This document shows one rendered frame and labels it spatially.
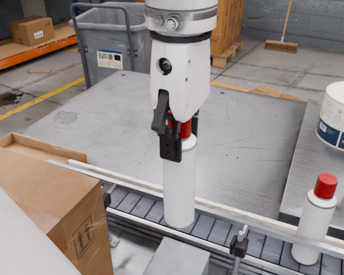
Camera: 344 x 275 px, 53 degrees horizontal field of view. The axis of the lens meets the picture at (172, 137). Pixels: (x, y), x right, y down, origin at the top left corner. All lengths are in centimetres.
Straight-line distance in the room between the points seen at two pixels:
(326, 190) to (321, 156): 45
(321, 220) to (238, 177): 39
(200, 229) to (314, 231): 24
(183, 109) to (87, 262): 32
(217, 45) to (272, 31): 148
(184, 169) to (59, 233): 19
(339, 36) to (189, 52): 479
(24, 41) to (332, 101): 394
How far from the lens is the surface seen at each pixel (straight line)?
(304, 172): 101
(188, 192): 53
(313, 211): 68
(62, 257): 17
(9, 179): 60
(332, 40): 518
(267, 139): 122
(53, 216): 51
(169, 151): 46
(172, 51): 39
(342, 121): 111
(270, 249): 79
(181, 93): 40
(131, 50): 272
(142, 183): 86
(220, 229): 80
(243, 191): 98
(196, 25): 39
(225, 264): 79
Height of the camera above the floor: 147
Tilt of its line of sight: 32 degrees down
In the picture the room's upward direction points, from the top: straight up
